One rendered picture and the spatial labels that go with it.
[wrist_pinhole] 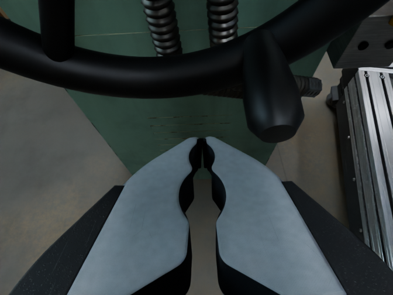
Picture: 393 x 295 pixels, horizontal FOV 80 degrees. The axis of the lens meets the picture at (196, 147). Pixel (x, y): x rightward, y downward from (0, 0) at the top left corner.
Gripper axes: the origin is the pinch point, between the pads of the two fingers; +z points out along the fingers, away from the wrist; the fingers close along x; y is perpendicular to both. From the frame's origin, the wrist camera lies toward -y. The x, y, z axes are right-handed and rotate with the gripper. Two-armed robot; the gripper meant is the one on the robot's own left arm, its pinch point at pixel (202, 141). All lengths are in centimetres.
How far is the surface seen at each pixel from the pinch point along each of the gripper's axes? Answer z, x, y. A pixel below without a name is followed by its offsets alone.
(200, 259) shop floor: 33, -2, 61
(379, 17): 21.3, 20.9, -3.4
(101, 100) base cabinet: 32.3, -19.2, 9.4
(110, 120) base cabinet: 35.6, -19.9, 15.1
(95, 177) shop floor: 57, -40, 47
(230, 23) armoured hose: 10.3, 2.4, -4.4
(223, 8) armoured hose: 9.6, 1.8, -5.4
